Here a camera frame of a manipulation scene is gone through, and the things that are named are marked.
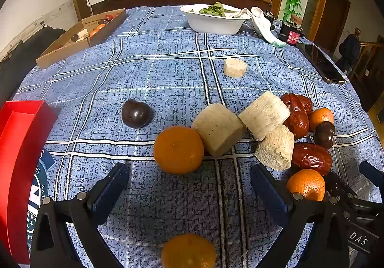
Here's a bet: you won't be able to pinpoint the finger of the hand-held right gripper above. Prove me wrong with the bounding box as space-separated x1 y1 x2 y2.
359 161 384 189
325 172 360 204

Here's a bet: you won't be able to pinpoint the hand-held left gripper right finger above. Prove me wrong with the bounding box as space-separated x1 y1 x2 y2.
250 163 350 268

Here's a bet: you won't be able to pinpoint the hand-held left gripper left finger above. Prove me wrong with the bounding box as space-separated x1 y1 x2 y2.
30 162 130 268

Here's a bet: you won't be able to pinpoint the brown wooden door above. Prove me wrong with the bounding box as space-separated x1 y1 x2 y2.
312 0 351 55

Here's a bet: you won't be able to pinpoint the black charger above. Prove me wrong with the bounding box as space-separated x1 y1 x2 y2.
264 11 276 30

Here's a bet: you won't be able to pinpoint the red dried date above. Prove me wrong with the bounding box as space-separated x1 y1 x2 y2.
292 142 333 176
292 93 314 115
280 93 309 140

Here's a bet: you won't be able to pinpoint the white bowl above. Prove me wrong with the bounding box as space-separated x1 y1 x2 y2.
179 4 252 36

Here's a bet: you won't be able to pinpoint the red cardboard box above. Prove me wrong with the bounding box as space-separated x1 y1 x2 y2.
0 100 58 265

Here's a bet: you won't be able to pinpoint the brown cardboard box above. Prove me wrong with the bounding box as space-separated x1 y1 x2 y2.
35 8 127 70

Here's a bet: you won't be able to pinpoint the blue plaid tablecloth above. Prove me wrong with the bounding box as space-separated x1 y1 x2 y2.
12 5 378 268

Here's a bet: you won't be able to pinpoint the black smartphone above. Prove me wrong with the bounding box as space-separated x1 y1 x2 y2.
296 42 345 84

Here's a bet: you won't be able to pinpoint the green leafy vegetables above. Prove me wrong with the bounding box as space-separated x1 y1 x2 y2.
198 2 226 17

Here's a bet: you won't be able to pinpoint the small pale sugarcane chunk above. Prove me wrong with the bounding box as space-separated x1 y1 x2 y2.
223 58 247 78

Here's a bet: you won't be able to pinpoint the wooden stair railing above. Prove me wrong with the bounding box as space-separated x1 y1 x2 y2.
348 35 384 112

